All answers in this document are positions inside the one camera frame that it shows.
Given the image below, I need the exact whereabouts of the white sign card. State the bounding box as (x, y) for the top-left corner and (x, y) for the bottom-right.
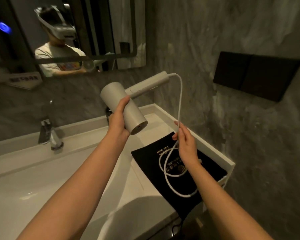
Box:
(4, 71), (44, 90)

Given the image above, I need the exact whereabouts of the black cable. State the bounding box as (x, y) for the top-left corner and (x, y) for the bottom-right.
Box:
(171, 217), (183, 238)

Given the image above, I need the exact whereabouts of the white hair dryer cord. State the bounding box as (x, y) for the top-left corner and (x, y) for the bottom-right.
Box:
(159, 73), (203, 198)

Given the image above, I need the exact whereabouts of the black storage bag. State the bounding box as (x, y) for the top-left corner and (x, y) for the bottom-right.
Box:
(131, 131), (228, 221)

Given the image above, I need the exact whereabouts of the person's left hand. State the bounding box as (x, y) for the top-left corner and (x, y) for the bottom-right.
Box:
(107, 95), (131, 142)

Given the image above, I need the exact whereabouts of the chrome faucet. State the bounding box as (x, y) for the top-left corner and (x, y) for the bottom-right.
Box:
(38, 119), (65, 151)

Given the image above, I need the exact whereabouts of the white washbasin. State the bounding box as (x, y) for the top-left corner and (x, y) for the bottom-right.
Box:
(0, 103), (236, 240)

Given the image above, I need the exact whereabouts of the wall mirror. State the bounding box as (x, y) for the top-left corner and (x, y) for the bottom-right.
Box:
(0, 0), (147, 84)

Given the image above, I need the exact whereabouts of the person's right hand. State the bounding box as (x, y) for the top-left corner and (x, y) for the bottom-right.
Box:
(172, 120), (202, 169)

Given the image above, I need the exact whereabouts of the white hair dryer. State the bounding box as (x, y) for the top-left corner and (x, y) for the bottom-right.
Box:
(100, 71), (177, 135)

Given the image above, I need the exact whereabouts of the black wall panel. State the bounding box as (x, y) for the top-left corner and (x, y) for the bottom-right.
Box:
(213, 51), (300, 102)

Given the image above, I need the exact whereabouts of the person's left forearm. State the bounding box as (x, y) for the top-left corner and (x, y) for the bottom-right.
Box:
(16, 131), (130, 240)

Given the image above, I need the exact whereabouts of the person's right forearm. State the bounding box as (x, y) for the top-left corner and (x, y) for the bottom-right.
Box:
(186, 160), (274, 240)

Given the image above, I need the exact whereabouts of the blue round light button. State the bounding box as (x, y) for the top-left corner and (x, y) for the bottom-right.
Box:
(0, 21), (13, 35)

